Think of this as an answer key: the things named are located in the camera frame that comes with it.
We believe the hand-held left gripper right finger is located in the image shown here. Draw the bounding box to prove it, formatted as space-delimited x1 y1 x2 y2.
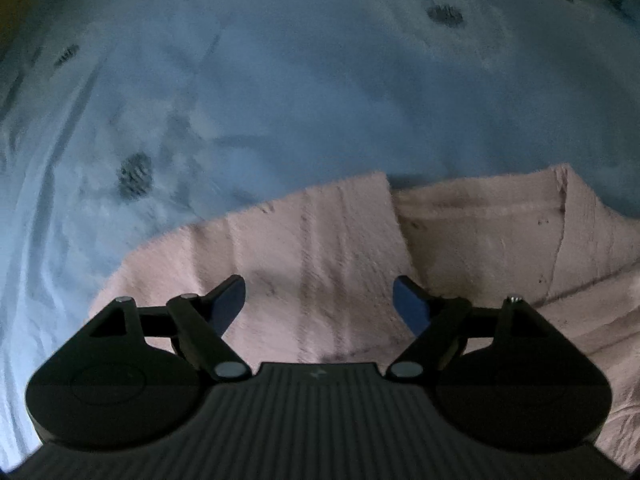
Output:
391 275 552 381

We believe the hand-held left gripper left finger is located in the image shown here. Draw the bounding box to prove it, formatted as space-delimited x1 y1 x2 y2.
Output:
87 274 249 382

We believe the pink knitted sweater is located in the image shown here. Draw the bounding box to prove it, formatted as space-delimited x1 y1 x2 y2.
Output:
87 162 640 472

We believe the blue dandelion print bed sheet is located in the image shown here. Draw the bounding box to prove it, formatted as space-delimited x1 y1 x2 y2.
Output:
0 0 640 461

